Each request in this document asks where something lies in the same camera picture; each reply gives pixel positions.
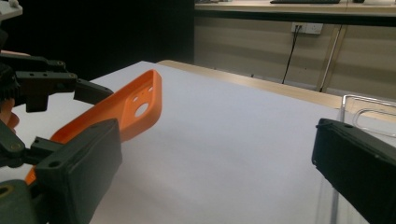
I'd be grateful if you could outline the clear plastic container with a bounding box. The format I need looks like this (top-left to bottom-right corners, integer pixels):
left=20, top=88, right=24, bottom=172
left=317, top=93, right=396, bottom=224

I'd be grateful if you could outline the white table sheet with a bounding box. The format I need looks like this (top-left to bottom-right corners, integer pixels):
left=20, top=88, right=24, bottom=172
left=0, top=60, right=396, bottom=224

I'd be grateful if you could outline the black power cable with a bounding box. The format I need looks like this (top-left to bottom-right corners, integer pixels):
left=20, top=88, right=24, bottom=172
left=280, top=25, right=302, bottom=86

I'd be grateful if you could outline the white wall socket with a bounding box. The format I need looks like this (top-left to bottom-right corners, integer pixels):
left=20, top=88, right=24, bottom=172
left=290, top=21, right=324, bottom=35

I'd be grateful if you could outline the orange phone case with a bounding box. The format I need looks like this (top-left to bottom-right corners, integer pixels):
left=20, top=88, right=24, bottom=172
left=23, top=68, right=163, bottom=187

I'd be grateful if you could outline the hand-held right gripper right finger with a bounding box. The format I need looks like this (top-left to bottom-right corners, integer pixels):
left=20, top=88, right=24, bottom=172
left=311, top=118, right=396, bottom=224

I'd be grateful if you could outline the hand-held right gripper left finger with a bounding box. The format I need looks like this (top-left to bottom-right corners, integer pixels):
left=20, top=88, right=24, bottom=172
left=35, top=118, right=123, bottom=224

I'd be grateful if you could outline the black curtain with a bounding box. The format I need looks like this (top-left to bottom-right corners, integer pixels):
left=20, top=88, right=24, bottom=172
left=0, top=0, right=196, bottom=82

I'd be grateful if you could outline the black keyboard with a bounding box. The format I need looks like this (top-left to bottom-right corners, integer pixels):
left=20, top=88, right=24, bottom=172
left=269, top=0, right=341, bottom=5

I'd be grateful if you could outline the long beige desk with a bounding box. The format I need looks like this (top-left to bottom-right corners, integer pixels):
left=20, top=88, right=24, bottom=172
left=193, top=0, right=396, bottom=101

